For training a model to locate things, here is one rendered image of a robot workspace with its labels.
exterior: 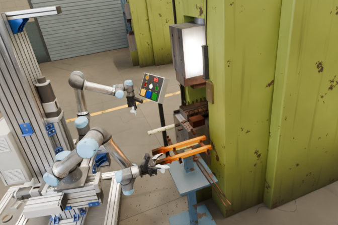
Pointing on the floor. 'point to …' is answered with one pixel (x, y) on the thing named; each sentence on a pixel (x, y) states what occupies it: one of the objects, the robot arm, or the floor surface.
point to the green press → (148, 18)
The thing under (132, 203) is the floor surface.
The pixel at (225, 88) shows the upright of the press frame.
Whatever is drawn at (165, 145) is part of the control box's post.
